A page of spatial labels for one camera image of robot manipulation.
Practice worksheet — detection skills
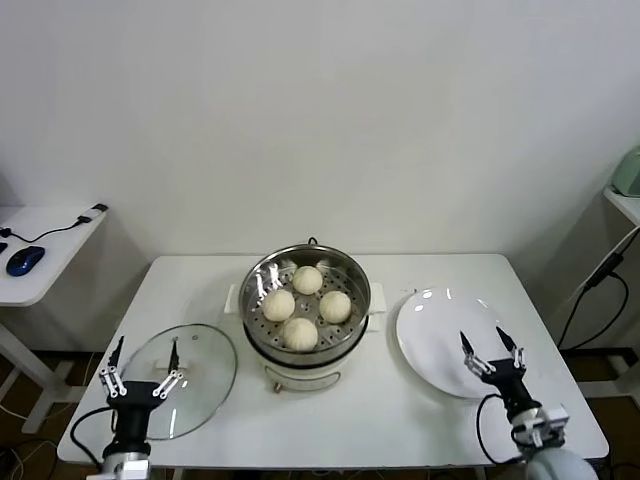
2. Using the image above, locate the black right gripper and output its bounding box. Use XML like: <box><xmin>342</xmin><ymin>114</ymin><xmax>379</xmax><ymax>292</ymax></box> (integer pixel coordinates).
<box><xmin>458</xmin><ymin>326</ymin><xmax>541</xmax><ymax>416</ymax></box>

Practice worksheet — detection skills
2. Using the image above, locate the black power adapter with cable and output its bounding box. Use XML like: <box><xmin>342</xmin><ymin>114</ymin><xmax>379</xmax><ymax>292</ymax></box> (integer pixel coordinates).
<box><xmin>558</xmin><ymin>252</ymin><xmax>631</xmax><ymax>351</ymax></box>

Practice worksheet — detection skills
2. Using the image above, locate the white side table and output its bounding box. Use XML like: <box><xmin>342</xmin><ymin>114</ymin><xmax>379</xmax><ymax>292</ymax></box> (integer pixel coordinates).
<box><xmin>0</xmin><ymin>204</ymin><xmax>110</xmax><ymax>434</ymax></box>

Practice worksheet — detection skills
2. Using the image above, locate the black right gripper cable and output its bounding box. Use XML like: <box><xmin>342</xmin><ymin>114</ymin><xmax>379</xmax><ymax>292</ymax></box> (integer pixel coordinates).
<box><xmin>474</xmin><ymin>393</ymin><xmax>524</xmax><ymax>464</ymax></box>

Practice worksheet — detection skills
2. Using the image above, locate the round glass pot lid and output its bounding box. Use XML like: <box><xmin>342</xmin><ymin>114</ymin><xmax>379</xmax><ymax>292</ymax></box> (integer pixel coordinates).
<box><xmin>115</xmin><ymin>323</ymin><xmax>239</xmax><ymax>441</ymax></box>

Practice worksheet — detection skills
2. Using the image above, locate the stainless steel steamer basket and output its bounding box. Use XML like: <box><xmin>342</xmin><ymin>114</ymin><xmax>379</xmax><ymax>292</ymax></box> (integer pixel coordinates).
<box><xmin>224</xmin><ymin>243</ymin><xmax>389</xmax><ymax>354</ymax></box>

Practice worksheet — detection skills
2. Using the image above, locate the mint green appliance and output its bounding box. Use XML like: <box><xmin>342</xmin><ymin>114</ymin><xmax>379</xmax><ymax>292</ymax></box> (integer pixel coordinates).
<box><xmin>612</xmin><ymin>145</ymin><xmax>640</xmax><ymax>199</ymax></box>

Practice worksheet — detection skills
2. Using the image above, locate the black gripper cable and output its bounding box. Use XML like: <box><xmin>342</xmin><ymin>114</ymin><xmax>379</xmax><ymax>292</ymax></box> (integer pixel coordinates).
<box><xmin>69</xmin><ymin>407</ymin><xmax>117</xmax><ymax>465</ymax></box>
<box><xmin>474</xmin><ymin>393</ymin><xmax>524</xmax><ymax>464</ymax></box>

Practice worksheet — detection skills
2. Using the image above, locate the black cable with adapter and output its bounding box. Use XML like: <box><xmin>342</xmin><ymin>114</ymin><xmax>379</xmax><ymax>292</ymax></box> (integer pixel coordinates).
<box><xmin>0</xmin><ymin>202</ymin><xmax>109</xmax><ymax>242</ymax></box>

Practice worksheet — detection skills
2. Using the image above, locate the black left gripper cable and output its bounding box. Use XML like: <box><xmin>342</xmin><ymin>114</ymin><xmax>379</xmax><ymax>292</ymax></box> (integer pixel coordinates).
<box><xmin>69</xmin><ymin>407</ymin><xmax>117</xmax><ymax>465</ymax></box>

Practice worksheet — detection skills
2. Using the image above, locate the blue computer mouse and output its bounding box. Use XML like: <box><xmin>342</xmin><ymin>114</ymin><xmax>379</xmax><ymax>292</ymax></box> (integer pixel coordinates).
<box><xmin>6</xmin><ymin>245</ymin><xmax>46</xmax><ymax>276</ymax></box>

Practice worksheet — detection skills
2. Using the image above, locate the white electric cooker base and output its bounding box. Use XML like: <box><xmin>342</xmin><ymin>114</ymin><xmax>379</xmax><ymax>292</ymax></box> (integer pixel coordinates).
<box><xmin>243</xmin><ymin>309</ymin><xmax>371</xmax><ymax>394</ymax></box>

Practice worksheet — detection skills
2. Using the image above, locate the white shelf table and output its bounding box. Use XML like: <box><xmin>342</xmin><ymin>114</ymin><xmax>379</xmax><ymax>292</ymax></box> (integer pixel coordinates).
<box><xmin>602</xmin><ymin>185</ymin><xmax>640</xmax><ymax>399</ymax></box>

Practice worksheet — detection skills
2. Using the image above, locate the thin white cable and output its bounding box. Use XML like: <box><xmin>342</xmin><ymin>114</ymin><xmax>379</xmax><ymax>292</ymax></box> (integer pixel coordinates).
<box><xmin>569</xmin><ymin>232</ymin><xmax>640</xmax><ymax>304</ymax></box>

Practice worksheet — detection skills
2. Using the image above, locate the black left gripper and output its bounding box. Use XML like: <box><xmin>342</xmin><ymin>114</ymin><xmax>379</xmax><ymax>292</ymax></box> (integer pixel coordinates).
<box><xmin>98</xmin><ymin>335</ymin><xmax>184</xmax><ymax>451</ymax></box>

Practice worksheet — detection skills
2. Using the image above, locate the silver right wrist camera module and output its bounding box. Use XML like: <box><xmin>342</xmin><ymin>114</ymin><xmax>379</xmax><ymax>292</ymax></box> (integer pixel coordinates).
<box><xmin>512</xmin><ymin>405</ymin><xmax>570</xmax><ymax>449</ymax></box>

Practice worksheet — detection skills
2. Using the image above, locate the round white plate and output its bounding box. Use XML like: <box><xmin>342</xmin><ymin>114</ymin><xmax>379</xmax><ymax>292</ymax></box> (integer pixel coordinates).
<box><xmin>395</xmin><ymin>286</ymin><xmax>519</xmax><ymax>400</ymax></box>

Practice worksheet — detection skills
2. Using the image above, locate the white steamed baozi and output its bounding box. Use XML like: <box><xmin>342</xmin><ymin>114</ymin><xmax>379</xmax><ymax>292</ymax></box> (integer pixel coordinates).
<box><xmin>262</xmin><ymin>290</ymin><xmax>296</xmax><ymax>323</ymax></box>
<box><xmin>283</xmin><ymin>317</ymin><xmax>319</xmax><ymax>351</ymax></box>
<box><xmin>318</xmin><ymin>291</ymin><xmax>353</xmax><ymax>325</ymax></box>
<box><xmin>292</xmin><ymin>265</ymin><xmax>324</xmax><ymax>295</ymax></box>

